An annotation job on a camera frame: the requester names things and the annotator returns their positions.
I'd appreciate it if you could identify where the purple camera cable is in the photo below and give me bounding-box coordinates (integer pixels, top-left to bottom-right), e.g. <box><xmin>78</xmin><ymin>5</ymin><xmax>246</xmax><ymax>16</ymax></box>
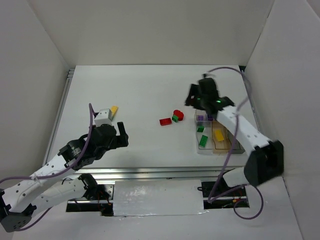
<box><xmin>0</xmin><ymin>102</ymin><xmax>100</xmax><ymax>231</ymax></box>
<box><xmin>206</xmin><ymin>66</ymin><xmax>265</xmax><ymax>220</ymax></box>

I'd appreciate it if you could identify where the left arm base joint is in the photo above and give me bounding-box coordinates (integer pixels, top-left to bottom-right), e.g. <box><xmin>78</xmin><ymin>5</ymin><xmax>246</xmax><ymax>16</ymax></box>
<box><xmin>42</xmin><ymin>173</ymin><xmax>113</xmax><ymax>205</ymax></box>

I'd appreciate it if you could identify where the green square lego brick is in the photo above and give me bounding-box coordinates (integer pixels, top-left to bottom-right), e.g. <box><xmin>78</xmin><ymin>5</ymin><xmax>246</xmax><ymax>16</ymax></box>
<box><xmin>171</xmin><ymin>115</ymin><xmax>179</xmax><ymax>123</ymax></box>

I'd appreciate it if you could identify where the curved yellow lego brick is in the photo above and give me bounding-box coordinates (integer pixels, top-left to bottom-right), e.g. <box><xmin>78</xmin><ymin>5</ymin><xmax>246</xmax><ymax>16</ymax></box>
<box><xmin>214</xmin><ymin>129</ymin><xmax>225</xmax><ymax>142</ymax></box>

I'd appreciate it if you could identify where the clear plastic bin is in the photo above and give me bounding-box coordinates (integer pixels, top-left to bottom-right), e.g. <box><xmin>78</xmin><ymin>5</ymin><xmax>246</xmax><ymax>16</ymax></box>
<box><xmin>194</xmin><ymin>109</ymin><xmax>215</xmax><ymax>155</ymax></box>
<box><xmin>211</xmin><ymin>121</ymin><xmax>227</xmax><ymax>154</ymax></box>
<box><xmin>224</xmin><ymin>128</ymin><xmax>245</xmax><ymax>155</ymax></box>

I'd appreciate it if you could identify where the clear plastic bin middle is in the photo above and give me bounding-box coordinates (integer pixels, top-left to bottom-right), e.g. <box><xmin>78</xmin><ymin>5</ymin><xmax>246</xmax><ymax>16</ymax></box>
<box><xmin>211</xmin><ymin>121</ymin><xmax>227</xmax><ymax>154</ymax></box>

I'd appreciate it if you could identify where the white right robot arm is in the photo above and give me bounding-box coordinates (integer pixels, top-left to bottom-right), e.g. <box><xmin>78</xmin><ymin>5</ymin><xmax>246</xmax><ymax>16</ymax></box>
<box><xmin>185</xmin><ymin>78</ymin><xmax>284</xmax><ymax>188</ymax></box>

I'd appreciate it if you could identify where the clear plastic bin rear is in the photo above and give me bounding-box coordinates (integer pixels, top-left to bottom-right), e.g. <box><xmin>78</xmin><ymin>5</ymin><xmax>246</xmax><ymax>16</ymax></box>
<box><xmin>224</xmin><ymin>128</ymin><xmax>245</xmax><ymax>155</ymax></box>

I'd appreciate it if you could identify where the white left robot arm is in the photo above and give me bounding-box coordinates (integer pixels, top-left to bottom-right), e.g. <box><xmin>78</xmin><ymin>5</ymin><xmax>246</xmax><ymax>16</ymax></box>
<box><xmin>0</xmin><ymin>122</ymin><xmax>129</xmax><ymax>233</ymax></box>

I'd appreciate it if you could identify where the red rounded lego brick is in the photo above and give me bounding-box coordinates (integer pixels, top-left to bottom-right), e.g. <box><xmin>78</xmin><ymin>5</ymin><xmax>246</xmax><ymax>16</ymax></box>
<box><xmin>173</xmin><ymin>109</ymin><xmax>184</xmax><ymax>121</ymax></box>

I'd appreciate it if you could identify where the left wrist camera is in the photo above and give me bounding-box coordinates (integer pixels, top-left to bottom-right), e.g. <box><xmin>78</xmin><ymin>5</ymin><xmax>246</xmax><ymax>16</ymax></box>
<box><xmin>94</xmin><ymin>108</ymin><xmax>112</xmax><ymax>127</ymax></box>

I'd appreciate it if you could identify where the aluminium table edge rail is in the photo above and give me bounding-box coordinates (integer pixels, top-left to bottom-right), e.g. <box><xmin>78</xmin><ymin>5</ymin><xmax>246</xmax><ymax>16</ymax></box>
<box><xmin>57</xmin><ymin>166</ymin><xmax>278</xmax><ymax>181</ymax></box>

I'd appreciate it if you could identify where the red lego brick near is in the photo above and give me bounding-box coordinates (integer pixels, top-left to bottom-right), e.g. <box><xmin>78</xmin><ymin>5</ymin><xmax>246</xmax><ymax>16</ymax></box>
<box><xmin>159</xmin><ymin>118</ymin><xmax>172</xmax><ymax>126</ymax></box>

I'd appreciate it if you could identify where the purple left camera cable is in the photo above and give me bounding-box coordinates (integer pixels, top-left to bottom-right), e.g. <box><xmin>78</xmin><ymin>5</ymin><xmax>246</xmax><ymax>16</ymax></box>
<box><xmin>0</xmin><ymin>102</ymin><xmax>100</xmax><ymax>231</ymax></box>

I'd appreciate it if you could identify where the clear plastic bin front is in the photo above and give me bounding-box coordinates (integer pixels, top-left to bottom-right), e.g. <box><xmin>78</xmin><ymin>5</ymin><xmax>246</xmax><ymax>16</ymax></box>
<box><xmin>194</xmin><ymin>109</ymin><xmax>215</xmax><ymax>155</ymax></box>

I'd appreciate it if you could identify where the green plate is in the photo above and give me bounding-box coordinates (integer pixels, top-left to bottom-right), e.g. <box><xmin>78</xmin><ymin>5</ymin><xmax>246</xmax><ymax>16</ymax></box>
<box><xmin>198</xmin><ymin>135</ymin><xmax>208</xmax><ymax>148</ymax></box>

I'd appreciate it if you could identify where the left side rail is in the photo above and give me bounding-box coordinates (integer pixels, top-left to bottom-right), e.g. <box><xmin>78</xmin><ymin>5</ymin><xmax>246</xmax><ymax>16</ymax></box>
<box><xmin>42</xmin><ymin>68</ymin><xmax>75</xmax><ymax>166</ymax></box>

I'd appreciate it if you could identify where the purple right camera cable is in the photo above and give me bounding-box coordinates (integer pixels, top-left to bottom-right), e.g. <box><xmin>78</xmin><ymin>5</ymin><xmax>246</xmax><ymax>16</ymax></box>
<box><xmin>206</xmin><ymin>66</ymin><xmax>265</xmax><ymax>220</ymax></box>

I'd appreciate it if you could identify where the long yellow lego brick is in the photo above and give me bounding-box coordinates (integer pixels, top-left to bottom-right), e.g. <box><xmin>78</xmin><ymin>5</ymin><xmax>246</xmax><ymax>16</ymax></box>
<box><xmin>110</xmin><ymin>105</ymin><xmax>119</xmax><ymax>119</ymax></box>

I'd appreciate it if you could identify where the small curved green brick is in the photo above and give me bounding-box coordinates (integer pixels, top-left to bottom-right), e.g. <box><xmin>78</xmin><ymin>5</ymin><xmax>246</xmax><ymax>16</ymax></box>
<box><xmin>197</xmin><ymin>126</ymin><xmax>205</xmax><ymax>133</ymax></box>

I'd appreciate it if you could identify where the right arm base joint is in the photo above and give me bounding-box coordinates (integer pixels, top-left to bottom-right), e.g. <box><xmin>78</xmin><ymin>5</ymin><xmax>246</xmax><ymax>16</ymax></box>
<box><xmin>197</xmin><ymin>181</ymin><xmax>247</xmax><ymax>199</ymax></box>

